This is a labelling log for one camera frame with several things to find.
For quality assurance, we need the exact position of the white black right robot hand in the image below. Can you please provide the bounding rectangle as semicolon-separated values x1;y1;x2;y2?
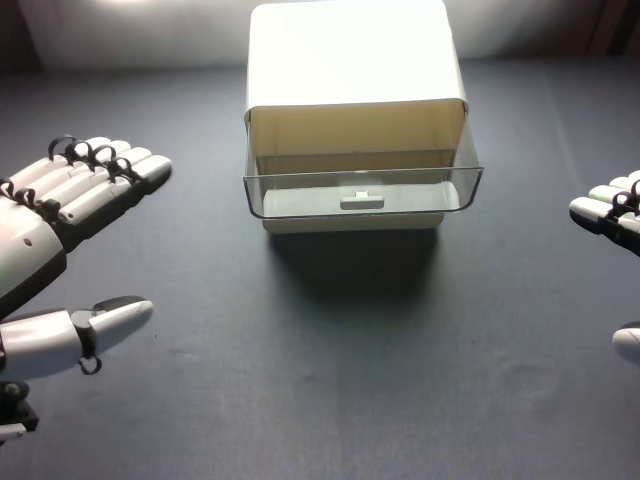
568;169;640;364

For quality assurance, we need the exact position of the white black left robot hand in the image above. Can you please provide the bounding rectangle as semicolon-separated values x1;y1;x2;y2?
0;133;174;377

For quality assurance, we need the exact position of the clear plastic drawer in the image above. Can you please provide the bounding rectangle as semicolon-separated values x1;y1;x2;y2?
242;98;486;222

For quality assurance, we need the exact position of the grey table cloth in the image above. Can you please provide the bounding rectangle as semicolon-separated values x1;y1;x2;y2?
0;53;640;480

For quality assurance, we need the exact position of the white backdrop cloth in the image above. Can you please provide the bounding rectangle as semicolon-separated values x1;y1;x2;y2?
19;0;604;70

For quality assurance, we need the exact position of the white drawer cabinet housing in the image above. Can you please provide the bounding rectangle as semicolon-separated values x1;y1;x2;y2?
244;0;472;236

